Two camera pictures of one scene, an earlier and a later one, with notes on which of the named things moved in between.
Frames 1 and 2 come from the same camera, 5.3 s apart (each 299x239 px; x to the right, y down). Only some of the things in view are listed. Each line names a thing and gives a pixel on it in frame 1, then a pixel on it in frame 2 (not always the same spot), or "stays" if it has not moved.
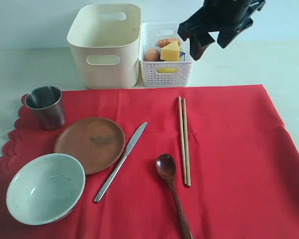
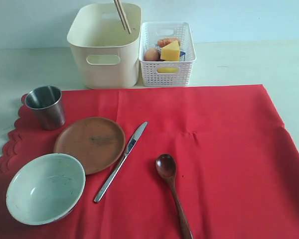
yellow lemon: x=167 y=70 stays
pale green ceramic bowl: x=46 y=188 stays
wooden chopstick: x=180 y=108 to x=116 y=4
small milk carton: x=182 y=56 stays
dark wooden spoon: x=166 y=167 stays
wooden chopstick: x=188 y=177 to x=124 y=16
